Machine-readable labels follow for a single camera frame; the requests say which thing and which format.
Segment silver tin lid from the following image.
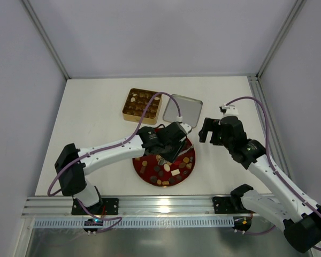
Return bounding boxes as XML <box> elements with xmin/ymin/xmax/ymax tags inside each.
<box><xmin>163</xmin><ymin>94</ymin><xmax>203</xmax><ymax>128</ymax></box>

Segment gold chocolate tin box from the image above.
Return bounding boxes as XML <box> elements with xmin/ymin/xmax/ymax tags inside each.
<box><xmin>122</xmin><ymin>88</ymin><xmax>162</xmax><ymax>125</ymax></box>

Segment dark round chocolate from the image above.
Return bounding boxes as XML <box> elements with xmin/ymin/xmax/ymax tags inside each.
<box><xmin>154</xmin><ymin>166</ymin><xmax>161</xmax><ymax>172</ymax></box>

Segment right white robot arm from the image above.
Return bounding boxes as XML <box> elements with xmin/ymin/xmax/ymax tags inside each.
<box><xmin>198</xmin><ymin>105</ymin><xmax>321</xmax><ymax>253</ymax></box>

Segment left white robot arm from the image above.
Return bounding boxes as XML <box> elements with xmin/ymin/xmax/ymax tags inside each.
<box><xmin>54</xmin><ymin>122</ymin><xmax>192</xmax><ymax>207</ymax></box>

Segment red round plate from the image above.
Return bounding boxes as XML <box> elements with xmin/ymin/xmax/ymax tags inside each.
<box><xmin>132</xmin><ymin>139</ymin><xmax>196</xmax><ymax>187</ymax></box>

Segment tan ridged chocolate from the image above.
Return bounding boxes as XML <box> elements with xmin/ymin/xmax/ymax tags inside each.
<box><xmin>183</xmin><ymin>157</ymin><xmax>190</xmax><ymax>163</ymax></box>

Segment aluminium mounting rail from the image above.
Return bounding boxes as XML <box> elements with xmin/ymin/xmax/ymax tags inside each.
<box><xmin>22</xmin><ymin>194</ymin><xmax>287</xmax><ymax>217</ymax></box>

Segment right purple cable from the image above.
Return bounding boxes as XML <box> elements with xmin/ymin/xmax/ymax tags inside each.
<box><xmin>220</xmin><ymin>96</ymin><xmax>321</xmax><ymax>252</ymax></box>

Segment silver metal tongs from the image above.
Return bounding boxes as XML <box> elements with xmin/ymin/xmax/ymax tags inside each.
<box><xmin>157</xmin><ymin>145</ymin><xmax>194</xmax><ymax>165</ymax></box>

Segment white rectangular chocolate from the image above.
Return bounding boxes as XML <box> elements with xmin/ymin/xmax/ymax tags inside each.
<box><xmin>171</xmin><ymin>169</ymin><xmax>180</xmax><ymax>176</ymax></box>

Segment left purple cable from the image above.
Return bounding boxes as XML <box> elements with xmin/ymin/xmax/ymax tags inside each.
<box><xmin>47</xmin><ymin>92</ymin><xmax>183</xmax><ymax>198</ymax></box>

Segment slotted cable duct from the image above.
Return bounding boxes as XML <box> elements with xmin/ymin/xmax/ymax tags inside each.
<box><xmin>33</xmin><ymin>216</ymin><xmax>234</xmax><ymax>229</ymax></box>

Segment purple cable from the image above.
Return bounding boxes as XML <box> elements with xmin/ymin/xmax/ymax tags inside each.
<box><xmin>220</xmin><ymin>96</ymin><xmax>321</xmax><ymax>252</ymax></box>
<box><xmin>47</xmin><ymin>92</ymin><xmax>183</xmax><ymax>198</ymax></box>

